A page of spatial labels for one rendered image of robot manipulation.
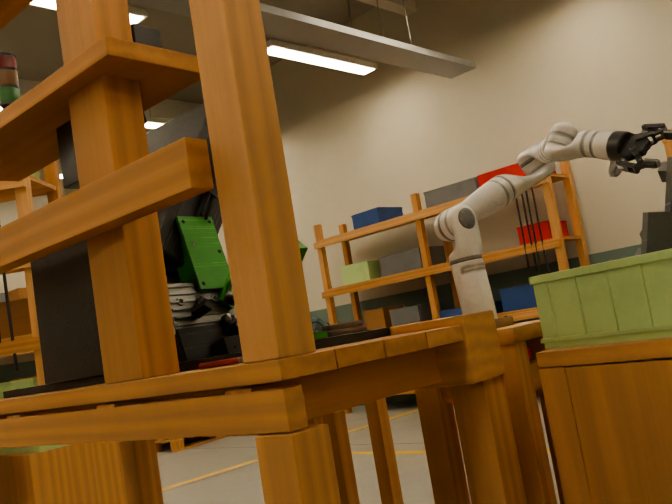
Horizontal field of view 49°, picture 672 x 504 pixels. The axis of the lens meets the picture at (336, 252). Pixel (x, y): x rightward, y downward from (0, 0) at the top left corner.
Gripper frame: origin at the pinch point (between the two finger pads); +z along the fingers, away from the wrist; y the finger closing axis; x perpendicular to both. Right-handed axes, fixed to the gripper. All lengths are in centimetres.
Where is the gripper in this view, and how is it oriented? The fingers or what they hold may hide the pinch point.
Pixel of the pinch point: (667, 149)
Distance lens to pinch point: 192.1
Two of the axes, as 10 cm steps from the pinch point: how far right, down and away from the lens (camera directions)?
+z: 5.6, 1.8, -8.1
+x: 5.6, 6.4, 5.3
